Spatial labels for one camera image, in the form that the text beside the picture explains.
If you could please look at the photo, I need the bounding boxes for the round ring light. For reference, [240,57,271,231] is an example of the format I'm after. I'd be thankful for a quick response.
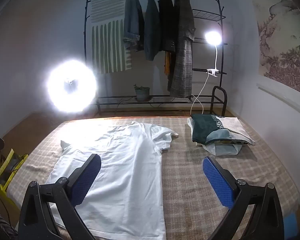
[47,59,98,113]

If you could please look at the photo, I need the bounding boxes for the green striped wall hanging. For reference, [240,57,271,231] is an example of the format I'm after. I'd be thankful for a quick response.
[91,0,133,74]

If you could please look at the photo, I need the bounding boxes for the blue denim jacket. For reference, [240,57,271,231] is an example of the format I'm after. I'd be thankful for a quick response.
[123,0,145,52]

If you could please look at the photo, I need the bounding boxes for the black coat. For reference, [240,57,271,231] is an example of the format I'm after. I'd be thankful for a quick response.
[158,0,177,53]

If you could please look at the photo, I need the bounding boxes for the white clip lamp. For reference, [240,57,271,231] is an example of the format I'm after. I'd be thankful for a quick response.
[205,31,222,77]

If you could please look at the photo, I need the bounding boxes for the grey plaid long coat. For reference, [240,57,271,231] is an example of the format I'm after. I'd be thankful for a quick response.
[167,0,196,98]

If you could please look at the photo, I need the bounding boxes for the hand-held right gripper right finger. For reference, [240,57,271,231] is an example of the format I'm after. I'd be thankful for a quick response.
[202,156,285,240]

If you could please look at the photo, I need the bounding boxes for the white lamp cable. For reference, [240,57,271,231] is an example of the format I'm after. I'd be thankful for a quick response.
[190,75,208,117]

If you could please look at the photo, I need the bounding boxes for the small potted plant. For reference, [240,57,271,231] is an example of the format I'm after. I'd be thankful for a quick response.
[133,84,151,102]

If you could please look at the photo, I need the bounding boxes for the dark teal jacket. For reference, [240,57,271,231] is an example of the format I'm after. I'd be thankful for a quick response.
[143,0,163,61]

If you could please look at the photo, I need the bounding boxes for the yellow plastic rack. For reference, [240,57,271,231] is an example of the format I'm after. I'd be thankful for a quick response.
[0,148,29,193]

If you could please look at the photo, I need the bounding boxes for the yellow scarf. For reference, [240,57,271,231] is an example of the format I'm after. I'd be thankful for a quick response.
[164,51,171,75]

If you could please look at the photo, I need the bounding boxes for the white wall ledge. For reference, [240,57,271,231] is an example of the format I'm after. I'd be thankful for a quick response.
[256,82,300,120]

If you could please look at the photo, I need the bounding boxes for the black metal tube frame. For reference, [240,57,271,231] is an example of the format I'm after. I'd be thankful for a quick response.
[210,85,227,117]

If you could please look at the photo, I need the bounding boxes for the light blue folded cloth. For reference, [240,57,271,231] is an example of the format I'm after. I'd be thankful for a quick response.
[202,129,232,145]

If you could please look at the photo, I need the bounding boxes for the striped grey cloth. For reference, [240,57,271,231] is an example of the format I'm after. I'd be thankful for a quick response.
[0,209,18,240]

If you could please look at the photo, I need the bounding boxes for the dark green folded cloth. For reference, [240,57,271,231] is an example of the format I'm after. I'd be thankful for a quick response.
[191,114,227,143]

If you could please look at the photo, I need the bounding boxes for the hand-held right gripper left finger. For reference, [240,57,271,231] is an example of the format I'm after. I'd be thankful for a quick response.
[17,153,102,240]

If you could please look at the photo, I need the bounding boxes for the white t-shirt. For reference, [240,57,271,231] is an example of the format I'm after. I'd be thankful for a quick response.
[44,121,180,240]

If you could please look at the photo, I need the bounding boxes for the beige plaid blanket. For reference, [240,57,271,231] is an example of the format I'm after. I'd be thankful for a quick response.
[5,116,300,240]

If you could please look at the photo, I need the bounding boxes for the landscape wall poster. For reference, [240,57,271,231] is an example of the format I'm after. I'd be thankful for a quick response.
[251,0,300,92]

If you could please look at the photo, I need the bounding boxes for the black metal clothes rack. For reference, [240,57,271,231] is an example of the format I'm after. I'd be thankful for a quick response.
[84,0,228,117]

